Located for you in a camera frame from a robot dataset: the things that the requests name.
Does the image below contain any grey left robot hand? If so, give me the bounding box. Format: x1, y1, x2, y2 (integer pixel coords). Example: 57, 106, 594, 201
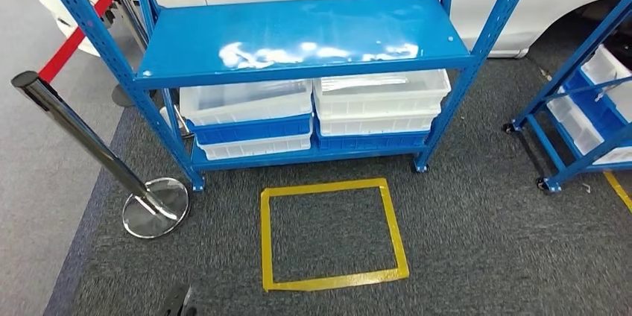
157, 284, 198, 316

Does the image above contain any blue metal shelf rack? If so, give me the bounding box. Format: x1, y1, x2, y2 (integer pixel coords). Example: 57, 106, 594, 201
29, 0, 544, 192

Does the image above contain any blue wheeled shelf rack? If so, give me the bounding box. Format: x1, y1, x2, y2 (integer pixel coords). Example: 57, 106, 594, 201
502, 0, 632, 194

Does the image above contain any black plastic part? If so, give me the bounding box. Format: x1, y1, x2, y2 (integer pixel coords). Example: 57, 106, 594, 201
604, 32, 632, 70

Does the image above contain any translucent white plastic bin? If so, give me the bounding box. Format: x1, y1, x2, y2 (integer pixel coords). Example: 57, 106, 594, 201
315, 104, 442, 137
197, 130, 313, 162
313, 69, 452, 120
179, 79, 315, 127
546, 87, 632, 165
581, 44, 632, 122

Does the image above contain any blue plastic bin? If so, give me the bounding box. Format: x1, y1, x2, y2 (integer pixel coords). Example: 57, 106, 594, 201
315, 126, 429, 152
563, 70, 632, 149
186, 115, 313, 146

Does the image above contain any red barrier belt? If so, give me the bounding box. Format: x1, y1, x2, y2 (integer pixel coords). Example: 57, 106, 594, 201
38, 0, 116, 83

